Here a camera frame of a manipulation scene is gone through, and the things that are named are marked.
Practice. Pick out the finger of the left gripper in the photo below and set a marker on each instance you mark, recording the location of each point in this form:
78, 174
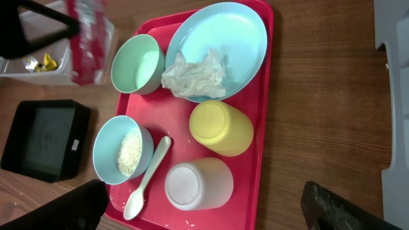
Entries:
14, 43

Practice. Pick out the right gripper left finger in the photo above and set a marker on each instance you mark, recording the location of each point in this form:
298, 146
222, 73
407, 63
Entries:
79, 209

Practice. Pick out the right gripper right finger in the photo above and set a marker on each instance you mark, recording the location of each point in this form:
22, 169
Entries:
325, 210

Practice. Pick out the yellow snack wrapper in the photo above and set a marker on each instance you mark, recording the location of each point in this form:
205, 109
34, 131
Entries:
33, 65

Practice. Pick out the light blue bowl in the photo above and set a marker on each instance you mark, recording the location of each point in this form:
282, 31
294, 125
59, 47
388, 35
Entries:
106, 148

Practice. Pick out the white rice pile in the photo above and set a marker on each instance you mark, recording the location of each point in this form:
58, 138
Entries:
129, 152

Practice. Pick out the red snack wrapper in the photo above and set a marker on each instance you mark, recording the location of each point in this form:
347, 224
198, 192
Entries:
88, 47

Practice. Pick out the white tissue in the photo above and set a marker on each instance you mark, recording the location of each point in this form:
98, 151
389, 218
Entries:
205, 78

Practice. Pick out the light blue plate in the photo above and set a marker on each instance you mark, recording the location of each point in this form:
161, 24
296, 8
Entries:
235, 31

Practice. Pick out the grey dishwasher rack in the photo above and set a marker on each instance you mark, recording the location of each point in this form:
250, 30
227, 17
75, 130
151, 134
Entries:
391, 32

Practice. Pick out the clear plastic bin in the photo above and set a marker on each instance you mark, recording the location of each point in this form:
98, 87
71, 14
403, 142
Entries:
57, 44

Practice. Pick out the white plastic spoon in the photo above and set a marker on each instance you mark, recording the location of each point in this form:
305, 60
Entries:
136, 200

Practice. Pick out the black plastic tray bin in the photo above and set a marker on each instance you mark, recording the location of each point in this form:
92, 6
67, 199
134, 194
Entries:
46, 139

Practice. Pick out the white plastic cup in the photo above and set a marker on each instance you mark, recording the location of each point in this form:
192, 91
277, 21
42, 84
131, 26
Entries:
201, 184

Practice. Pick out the green bowl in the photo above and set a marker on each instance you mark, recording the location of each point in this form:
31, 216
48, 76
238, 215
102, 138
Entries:
138, 66

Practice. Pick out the yellow plastic cup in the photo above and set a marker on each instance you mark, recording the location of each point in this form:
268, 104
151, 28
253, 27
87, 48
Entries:
221, 128

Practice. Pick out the red serving tray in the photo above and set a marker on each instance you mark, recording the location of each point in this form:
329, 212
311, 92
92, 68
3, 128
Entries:
163, 114

